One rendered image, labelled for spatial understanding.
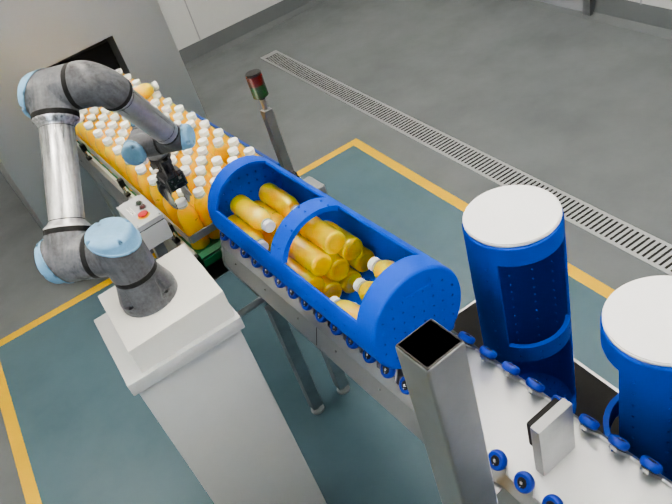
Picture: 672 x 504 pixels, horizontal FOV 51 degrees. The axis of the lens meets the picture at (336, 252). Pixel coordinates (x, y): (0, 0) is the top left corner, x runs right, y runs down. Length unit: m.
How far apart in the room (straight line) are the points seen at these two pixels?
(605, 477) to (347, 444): 1.47
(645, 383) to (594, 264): 1.73
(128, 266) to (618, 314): 1.15
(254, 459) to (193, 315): 0.58
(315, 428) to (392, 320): 1.40
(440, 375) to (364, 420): 2.13
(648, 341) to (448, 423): 0.88
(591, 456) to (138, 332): 1.08
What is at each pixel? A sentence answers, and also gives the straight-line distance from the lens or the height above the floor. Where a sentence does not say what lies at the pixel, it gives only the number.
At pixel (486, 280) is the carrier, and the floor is 0.89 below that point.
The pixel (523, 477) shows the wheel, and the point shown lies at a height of 0.98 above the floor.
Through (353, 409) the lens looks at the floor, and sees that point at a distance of 2.99.
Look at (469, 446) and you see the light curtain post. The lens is 0.96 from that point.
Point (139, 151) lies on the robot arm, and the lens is 2.17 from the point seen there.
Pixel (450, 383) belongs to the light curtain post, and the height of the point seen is 1.65.
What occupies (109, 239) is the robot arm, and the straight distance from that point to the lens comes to 1.71.
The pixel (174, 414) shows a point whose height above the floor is 0.97.
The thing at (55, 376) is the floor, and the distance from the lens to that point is 3.89.
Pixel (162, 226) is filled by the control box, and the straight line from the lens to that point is 2.45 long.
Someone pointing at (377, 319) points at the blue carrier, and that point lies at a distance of 1.62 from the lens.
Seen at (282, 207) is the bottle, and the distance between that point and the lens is 2.18.
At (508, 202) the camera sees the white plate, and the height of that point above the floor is 1.04.
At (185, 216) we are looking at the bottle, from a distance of 2.46.
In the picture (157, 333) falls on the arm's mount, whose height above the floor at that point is 1.23.
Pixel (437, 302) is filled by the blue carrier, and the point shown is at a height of 1.10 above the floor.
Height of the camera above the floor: 2.31
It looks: 38 degrees down
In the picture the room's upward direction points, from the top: 19 degrees counter-clockwise
